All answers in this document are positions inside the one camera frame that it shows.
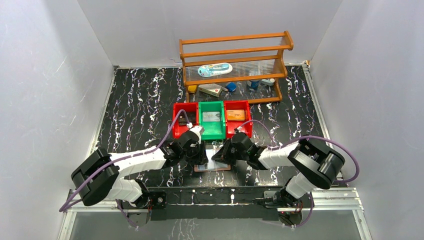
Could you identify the red bin with orange card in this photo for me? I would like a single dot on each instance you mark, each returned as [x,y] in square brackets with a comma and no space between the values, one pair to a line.
[231,126]

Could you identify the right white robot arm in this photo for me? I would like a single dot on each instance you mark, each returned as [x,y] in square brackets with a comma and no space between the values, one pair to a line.
[317,163]

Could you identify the blue small object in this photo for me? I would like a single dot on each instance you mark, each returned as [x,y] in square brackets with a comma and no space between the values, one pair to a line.
[231,87]

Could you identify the grey credit card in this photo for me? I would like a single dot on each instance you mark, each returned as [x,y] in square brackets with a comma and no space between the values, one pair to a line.
[211,116]

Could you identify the dark credit card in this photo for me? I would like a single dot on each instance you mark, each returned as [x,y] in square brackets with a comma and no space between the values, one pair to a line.
[188,117]

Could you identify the orange credit card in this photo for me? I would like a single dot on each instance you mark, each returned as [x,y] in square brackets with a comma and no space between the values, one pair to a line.
[235,115]

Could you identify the blue cup on shelf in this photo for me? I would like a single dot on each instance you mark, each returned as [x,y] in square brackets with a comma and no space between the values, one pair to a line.
[253,84]

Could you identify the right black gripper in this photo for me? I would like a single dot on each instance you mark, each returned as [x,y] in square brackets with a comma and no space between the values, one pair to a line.
[222,154]

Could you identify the yellow small object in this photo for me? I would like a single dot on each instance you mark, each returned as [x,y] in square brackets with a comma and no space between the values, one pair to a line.
[192,89]

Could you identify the red bin with dark card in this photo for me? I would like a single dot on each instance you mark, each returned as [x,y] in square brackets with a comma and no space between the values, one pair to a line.
[184,111]

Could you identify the green plastic bin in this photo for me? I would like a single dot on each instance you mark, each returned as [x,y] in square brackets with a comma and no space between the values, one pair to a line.
[212,130]

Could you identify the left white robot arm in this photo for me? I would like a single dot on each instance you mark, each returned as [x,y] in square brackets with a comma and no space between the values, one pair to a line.
[103,175]

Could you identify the wooden shelf rack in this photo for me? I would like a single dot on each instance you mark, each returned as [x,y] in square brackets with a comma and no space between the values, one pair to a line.
[249,63]

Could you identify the black base frame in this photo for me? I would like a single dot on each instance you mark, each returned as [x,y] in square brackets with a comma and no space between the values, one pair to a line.
[243,202]

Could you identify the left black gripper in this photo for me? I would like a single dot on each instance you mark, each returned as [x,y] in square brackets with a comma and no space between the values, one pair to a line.
[200,156]

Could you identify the pink leather card holder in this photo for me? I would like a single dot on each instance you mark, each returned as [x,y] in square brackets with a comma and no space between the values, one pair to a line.
[212,165]

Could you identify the blue white oval package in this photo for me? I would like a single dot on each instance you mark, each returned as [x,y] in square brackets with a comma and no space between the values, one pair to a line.
[216,69]

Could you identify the teal white tube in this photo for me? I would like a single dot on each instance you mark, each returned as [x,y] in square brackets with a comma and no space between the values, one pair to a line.
[268,81]

